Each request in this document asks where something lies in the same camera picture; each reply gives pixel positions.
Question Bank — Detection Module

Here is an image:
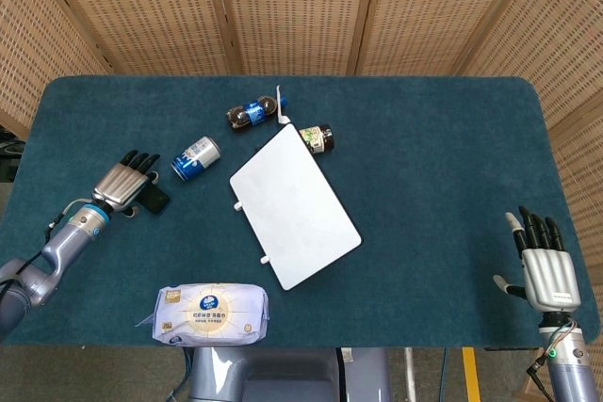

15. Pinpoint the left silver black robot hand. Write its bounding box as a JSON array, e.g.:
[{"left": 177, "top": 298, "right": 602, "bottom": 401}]
[{"left": 91, "top": 150, "right": 164, "bottom": 217}]

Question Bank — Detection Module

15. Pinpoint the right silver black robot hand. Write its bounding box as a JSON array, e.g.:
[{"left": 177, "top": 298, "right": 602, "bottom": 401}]
[{"left": 493, "top": 206, "right": 581, "bottom": 313}]

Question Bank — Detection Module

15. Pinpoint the small black device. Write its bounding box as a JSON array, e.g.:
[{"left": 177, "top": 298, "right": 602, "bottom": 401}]
[{"left": 140, "top": 179, "right": 171, "bottom": 217}]

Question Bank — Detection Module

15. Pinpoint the blue drink can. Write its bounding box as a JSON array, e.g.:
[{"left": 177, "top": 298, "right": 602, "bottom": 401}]
[{"left": 170, "top": 136, "right": 222, "bottom": 183}]

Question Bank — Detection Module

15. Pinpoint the white rectangular tray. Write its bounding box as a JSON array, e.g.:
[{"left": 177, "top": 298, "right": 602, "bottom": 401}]
[{"left": 228, "top": 123, "right": 364, "bottom": 292}]

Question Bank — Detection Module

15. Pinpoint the dark snack bottle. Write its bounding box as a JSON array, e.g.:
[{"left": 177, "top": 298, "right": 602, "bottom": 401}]
[{"left": 225, "top": 96, "right": 280, "bottom": 133}]

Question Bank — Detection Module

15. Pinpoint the teal table cloth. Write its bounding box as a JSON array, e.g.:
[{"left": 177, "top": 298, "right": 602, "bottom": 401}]
[{"left": 0, "top": 74, "right": 579, "bottom": 349}]

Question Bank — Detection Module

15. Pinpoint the Vinda facial tissue pack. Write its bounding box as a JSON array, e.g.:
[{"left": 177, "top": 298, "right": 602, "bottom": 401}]
[{"left": 136, "top": 282, "right": 271, "bottom": 346}]

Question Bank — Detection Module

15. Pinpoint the dark glass jar with label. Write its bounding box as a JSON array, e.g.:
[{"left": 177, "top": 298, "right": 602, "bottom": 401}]
[{"left": 299, "top": 122, "right": 336, "bottom": 155}]

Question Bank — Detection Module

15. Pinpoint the grey robot torso base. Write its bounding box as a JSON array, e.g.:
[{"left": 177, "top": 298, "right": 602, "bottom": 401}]
[{"left": 187, "top": 346, "right": 393, "bottom": 402}]

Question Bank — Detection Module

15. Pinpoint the woven wooden folding screen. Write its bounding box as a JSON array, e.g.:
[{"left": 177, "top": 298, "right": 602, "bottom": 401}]
[{"left": 0, "top": 0, "right": 603, "bottom": 290}]

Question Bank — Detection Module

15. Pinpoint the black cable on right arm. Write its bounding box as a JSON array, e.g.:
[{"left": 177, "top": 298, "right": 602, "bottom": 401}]
[{"left": 526, "top": 357, "right": 550, "bottom": 396}]

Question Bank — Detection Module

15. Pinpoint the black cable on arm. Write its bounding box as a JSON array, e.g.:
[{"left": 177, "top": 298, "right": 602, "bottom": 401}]
[
  {"left": 18, "top": 199, "right": 95, "bottom": 276},
  {"left": 526, "top": 357, "right": 550, "bottom": 396}
]

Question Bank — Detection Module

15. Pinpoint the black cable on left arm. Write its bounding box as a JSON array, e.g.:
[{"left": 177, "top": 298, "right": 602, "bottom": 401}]
[{"left": 18, "top": 199, "right": 95, "bottom": 276}]

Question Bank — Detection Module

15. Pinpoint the blue cable under table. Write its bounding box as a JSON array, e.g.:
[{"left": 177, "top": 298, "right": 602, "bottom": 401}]
[
  {"left": 440, "top": 347, "right": 449, "bottom": 402},
  {"left": 170, "top": 347, "right": 195, "bottom": 402}
]

